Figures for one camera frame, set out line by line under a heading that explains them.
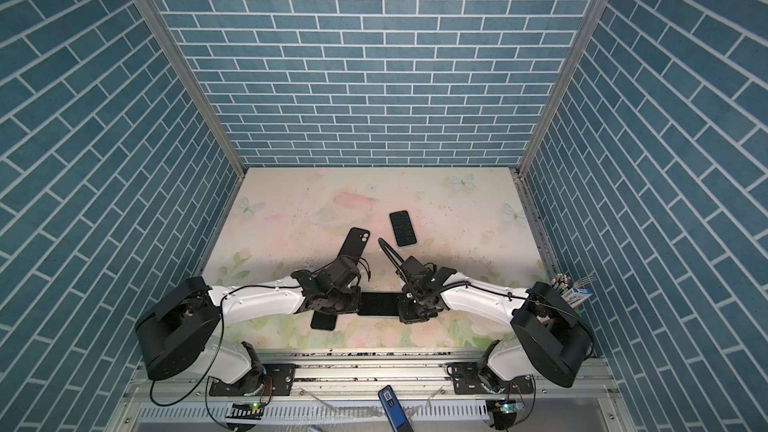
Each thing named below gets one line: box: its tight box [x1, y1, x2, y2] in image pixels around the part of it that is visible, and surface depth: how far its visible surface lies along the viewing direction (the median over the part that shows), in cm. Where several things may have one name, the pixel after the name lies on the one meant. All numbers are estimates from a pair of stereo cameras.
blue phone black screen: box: [389, 210, 417, 247], surface depth 107 cm
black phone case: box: [338, 227, 370, 258], surface depth 102 cm
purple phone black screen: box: [310, 310, 338, 331], surface depth 84 cm
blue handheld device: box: [378, 384, 414, 432], surface depth 70 cm
